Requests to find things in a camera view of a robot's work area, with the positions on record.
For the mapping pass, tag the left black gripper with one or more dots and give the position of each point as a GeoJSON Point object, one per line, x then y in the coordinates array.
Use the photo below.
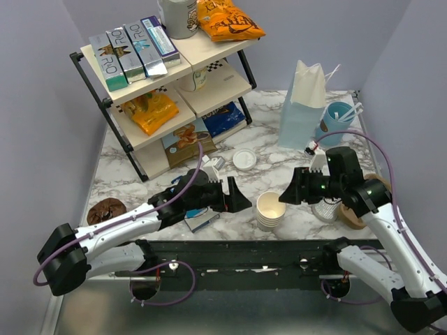
{"type": "Point", "coordinates": [234, 202]}

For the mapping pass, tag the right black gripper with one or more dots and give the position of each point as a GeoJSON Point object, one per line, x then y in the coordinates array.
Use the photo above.
{"type": "Point", "coordinates": [295, 192]}

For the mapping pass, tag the stack of paper cups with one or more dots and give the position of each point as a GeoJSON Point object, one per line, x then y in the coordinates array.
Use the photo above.
{"type": "Point", "coordinates": [269, 211]}

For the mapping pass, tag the stack of white lids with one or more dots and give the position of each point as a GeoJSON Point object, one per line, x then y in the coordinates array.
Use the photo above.
{"type": "Point", "coordinates": [244, 159]}

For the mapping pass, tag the light blue paper bag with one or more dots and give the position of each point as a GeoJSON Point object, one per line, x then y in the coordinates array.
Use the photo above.
{"type": "Point", "coordinates": [304, 104]}

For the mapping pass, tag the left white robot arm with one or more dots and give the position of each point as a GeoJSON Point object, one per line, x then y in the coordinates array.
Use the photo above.
{"type": "Point", "coordinates": [70, 256]}

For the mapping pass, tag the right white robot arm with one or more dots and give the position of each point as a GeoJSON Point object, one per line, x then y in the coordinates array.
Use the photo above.
{"type": "Point", "coordinates": [416, 291]}

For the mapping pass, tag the blue razor package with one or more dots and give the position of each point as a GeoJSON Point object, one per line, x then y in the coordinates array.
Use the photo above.
{"type": "Point", "coordinates": [198, 218]}

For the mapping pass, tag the brown cardboard cup carrier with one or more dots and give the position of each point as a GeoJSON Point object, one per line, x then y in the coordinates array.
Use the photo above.
{"type": "Point", "coordinates": [348, 216]}

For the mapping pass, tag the brown and blue snack bag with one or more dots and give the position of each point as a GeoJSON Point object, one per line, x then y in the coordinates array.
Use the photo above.
{"type": "Point", "coordinates": [182, 144]}

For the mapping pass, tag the blue chip bag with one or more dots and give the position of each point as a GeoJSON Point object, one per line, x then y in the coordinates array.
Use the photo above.
{"type": "Point", "coordinates": [223, 119]}

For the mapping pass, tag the blue cup with stirrers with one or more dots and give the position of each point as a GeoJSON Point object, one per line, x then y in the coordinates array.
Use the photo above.
{"type": "Point", "coordinates": [338, 116]}

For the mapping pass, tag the black and cream shelf rack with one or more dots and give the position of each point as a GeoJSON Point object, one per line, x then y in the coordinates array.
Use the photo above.
{"type": "Point", "coordinates": [229, 78]}

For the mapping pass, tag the yellow snack bag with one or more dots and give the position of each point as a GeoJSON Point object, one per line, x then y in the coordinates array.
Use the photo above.
{"type": "Point", "coordinates": [150, 111]}

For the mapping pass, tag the white bowl on shelf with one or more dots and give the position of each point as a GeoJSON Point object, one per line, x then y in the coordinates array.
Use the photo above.
{"type": "Point", "coordinates": [194, 81]}

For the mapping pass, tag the purple and white box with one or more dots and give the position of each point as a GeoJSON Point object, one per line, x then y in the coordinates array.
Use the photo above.
{"type": "Point", "coordinates": [165, 47]}

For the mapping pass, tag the blue R.O carton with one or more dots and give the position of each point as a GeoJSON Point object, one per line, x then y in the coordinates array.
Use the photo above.
{"type": "Point", "coordinates": [147, 52]}

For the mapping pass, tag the silver R.O carton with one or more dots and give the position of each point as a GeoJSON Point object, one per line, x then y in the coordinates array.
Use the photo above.
{"type": "Point", "coordinates": [126, 54]}

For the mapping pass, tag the orange chip bag top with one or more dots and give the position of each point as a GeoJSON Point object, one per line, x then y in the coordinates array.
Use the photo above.
{"type": "Point", "coordinates": [223, 21]}

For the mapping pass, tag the grey printed mug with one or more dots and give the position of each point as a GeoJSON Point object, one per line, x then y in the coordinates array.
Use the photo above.
{"type": "Point", "coordinates": [179, 17]}

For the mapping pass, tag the teal R.O carton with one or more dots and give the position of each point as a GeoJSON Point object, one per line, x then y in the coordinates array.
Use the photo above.
{"type": "Point", "coordinates": [110, 67]}

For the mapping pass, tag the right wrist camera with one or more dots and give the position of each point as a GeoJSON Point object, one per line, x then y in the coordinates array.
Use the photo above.
{"type": "Point", "coordinates": [318, 157]}

